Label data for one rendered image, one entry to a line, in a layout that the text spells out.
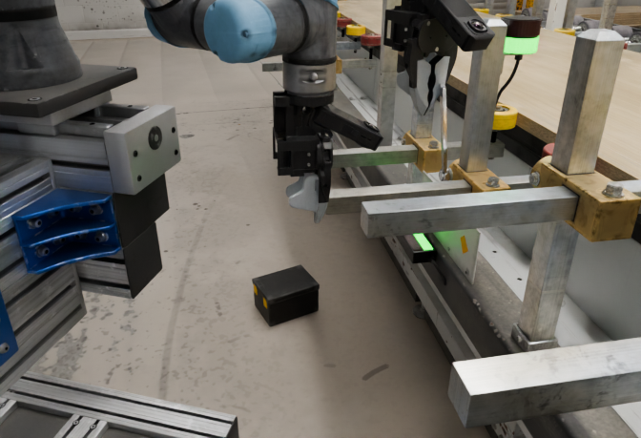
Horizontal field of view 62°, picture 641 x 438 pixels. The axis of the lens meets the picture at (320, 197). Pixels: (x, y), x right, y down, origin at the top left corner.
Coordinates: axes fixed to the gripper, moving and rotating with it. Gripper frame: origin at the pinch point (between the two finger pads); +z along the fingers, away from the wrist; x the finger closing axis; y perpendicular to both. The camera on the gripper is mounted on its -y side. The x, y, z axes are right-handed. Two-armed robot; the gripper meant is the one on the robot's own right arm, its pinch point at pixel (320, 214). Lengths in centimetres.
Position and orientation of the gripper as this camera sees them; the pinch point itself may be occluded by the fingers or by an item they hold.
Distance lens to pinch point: 84.8
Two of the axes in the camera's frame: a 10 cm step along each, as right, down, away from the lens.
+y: -9.8, 0.6, -1.7
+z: -0.2, 9.0, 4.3
